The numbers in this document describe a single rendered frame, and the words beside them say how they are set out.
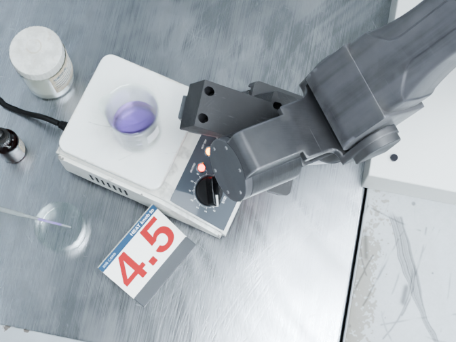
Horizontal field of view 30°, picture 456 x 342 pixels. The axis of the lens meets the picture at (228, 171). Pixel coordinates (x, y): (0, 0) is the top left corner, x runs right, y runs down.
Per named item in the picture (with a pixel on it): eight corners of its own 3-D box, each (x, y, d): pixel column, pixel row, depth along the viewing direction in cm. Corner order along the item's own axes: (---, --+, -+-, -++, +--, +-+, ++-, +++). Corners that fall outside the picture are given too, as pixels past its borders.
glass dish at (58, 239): (78, 258, 95) (74, 255, 93) (31, 246, 95) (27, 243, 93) (92, 212, 96) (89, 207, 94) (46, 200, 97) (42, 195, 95)
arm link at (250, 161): (241, 229, 74) (294, 182, 63) (197, 142, 75) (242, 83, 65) (345, 183, 79) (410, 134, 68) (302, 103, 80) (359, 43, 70)
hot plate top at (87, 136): (206, 96, 92) (205, 93, 91) (158, 195, 89) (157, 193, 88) (106, 53, 93) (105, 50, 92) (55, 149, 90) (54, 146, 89)
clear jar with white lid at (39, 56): (17, 93, 100) (0, 68, 92) (33, 48, 102) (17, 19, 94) (66, 106, 100) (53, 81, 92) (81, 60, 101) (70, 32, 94)
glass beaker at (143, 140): (169, 112, 91) (163, 85, 83) (158, 160, 89) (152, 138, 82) (114, 102, 91) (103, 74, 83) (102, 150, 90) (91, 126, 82)
